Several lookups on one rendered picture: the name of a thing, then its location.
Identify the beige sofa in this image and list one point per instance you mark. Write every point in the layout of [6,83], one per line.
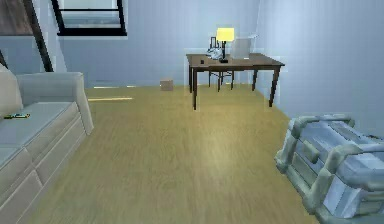
[40,133]

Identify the beige sofa cushion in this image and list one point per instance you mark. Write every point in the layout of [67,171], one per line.
[8,90]

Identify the brown cardboard box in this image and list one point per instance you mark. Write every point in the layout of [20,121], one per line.
[166,84]

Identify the yellow shade table lamp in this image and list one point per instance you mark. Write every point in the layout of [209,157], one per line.
[225,35]

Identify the pale grey chest of drawers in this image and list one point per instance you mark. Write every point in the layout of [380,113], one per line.
[336,166]

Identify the brown wooden table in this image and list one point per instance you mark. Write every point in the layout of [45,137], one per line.
[233,63]

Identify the white crumpled cloth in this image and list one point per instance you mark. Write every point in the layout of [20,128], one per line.
[215,53]

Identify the green and yellow remote control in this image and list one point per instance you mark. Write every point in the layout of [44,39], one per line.
[16,116]

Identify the black chair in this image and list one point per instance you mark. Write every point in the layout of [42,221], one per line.
[220,77]

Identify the black framed window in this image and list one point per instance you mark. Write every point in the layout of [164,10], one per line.
[90,18]

